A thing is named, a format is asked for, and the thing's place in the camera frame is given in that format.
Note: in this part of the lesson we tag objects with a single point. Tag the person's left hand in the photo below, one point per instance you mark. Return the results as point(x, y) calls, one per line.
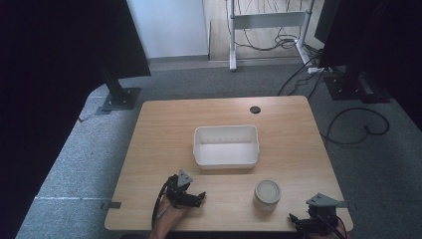
point(172, 215)

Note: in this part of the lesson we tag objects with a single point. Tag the black metal stand with base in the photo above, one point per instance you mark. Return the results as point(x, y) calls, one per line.
point(116, 93)

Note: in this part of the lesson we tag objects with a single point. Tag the white metal desk frame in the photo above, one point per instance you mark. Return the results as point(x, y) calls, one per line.
point(267, 20)

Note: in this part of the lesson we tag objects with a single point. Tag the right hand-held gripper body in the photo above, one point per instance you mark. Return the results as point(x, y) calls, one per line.
point(323, 212)

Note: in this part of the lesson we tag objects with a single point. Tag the dark monitor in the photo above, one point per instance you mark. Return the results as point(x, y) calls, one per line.
point(325, 20)

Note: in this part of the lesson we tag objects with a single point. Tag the white plastic bin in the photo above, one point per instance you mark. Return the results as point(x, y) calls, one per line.
point(226, 147)

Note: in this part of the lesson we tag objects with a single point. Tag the grey metal table bracket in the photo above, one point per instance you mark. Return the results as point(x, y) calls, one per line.
point(111, 205)

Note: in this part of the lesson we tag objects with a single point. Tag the black round table grommet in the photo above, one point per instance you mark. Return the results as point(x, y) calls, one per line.
point(254, 110)

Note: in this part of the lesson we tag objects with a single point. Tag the round white tin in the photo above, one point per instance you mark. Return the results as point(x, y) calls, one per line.
point(267, 195)

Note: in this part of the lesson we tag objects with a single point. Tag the person's right hand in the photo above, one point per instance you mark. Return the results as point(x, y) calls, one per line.
point(323, 235)

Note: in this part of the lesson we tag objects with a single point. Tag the black curtain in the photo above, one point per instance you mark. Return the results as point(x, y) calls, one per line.
point(56, 83)
point(384, 40)

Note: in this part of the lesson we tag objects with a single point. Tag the white power strip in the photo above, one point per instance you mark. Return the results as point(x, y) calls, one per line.
point(315, 70)

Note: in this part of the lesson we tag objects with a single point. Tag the black stand base plate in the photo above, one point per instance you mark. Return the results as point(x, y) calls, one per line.
point(353, 89)

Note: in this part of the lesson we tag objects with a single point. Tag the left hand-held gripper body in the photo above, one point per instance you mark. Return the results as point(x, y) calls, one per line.
point(179, 194)

